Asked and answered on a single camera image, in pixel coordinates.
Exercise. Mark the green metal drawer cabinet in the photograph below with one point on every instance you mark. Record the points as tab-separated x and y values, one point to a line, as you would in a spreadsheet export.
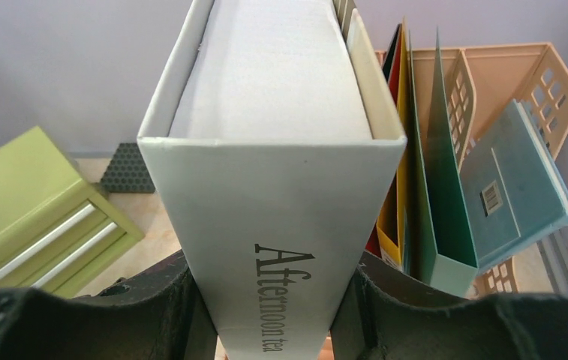
58	232

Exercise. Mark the beige plastic file organizer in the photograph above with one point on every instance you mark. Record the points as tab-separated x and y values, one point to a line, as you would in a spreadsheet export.
480	83

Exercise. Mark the white paper booklet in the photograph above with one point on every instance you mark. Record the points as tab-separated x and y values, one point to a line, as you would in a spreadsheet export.
272	141

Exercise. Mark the teal plastic folder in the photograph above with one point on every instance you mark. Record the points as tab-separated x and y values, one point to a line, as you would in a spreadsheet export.
442	251

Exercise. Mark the light blue hardcover book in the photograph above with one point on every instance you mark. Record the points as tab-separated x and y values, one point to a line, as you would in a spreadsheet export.
514	193

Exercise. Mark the gray lego baseplate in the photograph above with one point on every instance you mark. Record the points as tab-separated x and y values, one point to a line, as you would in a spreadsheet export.
126	172

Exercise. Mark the yellow plastic clip folder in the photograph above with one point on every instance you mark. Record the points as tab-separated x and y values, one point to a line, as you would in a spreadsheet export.
392	223

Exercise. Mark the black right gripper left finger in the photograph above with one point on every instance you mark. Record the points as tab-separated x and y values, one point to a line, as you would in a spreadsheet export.
156	314

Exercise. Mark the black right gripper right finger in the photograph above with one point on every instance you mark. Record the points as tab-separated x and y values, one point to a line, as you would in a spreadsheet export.
386	314

